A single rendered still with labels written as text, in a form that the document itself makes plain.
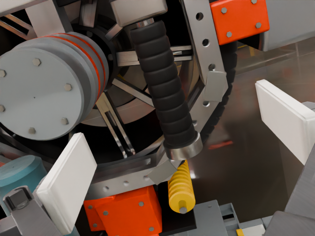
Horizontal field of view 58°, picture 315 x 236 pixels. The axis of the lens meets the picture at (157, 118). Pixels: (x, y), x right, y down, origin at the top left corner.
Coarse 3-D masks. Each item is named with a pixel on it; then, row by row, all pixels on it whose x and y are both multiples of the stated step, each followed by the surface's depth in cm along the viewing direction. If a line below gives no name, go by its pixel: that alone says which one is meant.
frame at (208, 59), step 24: (192, 0) 46; (192, 24) 48; (216, 48) 49; (216, 72) 50; (192, 96) 57; (216, 96) 52; (192, 120) 59; (0, 144) 61; (48, 168) 63; (120, 168) 63; (144, 168) 58; (168, 168) 57; (96, 192) 60; (120, 192) 60
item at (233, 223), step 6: (228, 204) 107; (222, 210) 108; (228, 210) 107; (222, 216) 100; (228, 216) 100; (234, 216) 100; (228, 222) 99; (234, 222) 98; (228, 228) 98; (234, 228) 98; (240, 228) 95; (228, 234) 97; (234, 234) 96; (240, 234) 91
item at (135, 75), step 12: (108, 0) 70; (72, 12) 71; (108, 12) 71; (108, 24) 72; (132, 24) 72; (120, 36) 73; (120, 48) 70; (132, 48) 74; (120, 72) 77; (132, 72) 77; (132, 84) 78; (144, 84) 78; (120, 96) 79; (132, 96) 79; (96, 108) 80
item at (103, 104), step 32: (96, 0) 56; (0, 32) 71; (32, 32) 58; (96, 32) 58; (128, 64) 61; (192, 64) 60; (0, 128) 64; (96, 128) 87; (128, 128) 84; (160, 128) 69; (96, 160) 69; (128, 160) 67
